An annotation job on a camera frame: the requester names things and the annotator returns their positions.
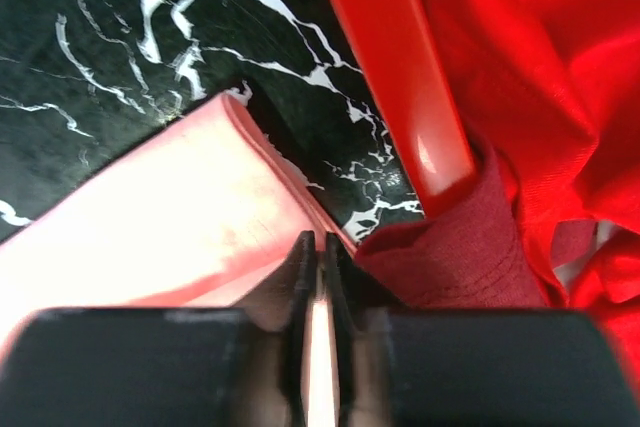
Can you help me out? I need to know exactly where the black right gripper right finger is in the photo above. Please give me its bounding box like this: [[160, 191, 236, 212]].
[[324, 234, 633, 426]]

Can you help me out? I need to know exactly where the red t shirt in bin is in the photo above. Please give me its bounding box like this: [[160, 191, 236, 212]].
[[424, 0, 639, 366]]

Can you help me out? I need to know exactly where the red plastic bin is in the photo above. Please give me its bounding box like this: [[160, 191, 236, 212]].
[[330, 0, 476, 217]]

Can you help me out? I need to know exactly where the salmon pink t shirt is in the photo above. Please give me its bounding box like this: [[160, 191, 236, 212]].
[[0, 93, 359, 427]]

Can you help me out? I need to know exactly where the black marble pattern mat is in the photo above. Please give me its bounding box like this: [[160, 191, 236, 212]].
[[1, 0, 423, 241]]

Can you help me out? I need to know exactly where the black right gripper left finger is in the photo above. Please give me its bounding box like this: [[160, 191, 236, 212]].
[[1, 231, 316, 426]]

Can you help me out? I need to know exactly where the dark red garment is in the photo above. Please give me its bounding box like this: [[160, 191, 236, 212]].
[[355, 144, 599, 309]]

